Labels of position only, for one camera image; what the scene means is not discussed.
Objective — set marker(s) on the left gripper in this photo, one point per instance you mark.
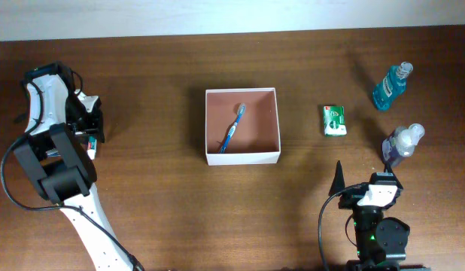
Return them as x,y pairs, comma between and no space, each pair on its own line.
96,128

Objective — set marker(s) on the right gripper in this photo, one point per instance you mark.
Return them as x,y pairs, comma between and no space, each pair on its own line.
351,197

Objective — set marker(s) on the green white toothpaste tube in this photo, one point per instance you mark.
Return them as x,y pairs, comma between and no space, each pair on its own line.
92,147

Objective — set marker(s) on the blue white toothbrush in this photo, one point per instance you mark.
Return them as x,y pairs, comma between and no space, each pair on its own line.
241,110

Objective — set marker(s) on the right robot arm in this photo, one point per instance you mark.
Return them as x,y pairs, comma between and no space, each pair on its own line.
380,241

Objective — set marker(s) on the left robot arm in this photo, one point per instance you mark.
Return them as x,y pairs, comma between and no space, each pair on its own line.
67,182

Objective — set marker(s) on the blue disposable razor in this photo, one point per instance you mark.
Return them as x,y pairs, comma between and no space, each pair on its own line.
53,153

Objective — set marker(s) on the purple foam soap pump bottle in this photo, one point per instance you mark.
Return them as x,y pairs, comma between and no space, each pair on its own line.
401,144

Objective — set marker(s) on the green Dettol soap bar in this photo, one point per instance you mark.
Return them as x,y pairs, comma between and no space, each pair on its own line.
334,120

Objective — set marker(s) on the blue mouthwash bottle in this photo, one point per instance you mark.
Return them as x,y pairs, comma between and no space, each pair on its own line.
392,85

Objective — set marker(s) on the white cardboard box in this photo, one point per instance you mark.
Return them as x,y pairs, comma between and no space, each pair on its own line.
257,139

